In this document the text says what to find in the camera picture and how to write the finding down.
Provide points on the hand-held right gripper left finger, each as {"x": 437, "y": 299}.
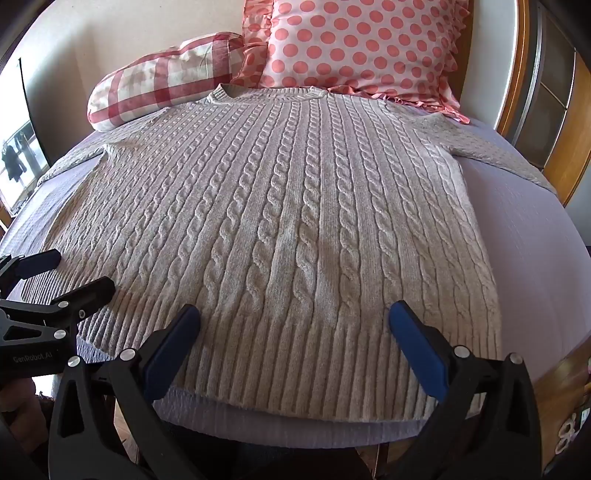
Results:
{"x": 173, "y": 355}

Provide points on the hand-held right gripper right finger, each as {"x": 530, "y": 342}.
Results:
{"x": 415, "y": 346}

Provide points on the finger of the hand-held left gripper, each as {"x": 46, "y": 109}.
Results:
{"x": 87, "y": 291}
{"x": 39, "y": 262}

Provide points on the window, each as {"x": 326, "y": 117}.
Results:
{"x": 23, "y": 157}

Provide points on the white patterned object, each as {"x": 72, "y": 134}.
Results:
{"x": 568, "y": 434}

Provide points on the red white plaid pillow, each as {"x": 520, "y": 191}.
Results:
{"x": 157, "y": 78}

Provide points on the wooden glass-panel cabinet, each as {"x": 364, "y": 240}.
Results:
{"x": 512, "y": 106}

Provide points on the pink polka dot pillow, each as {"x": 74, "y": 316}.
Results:
{"x": 360, "y": 41}

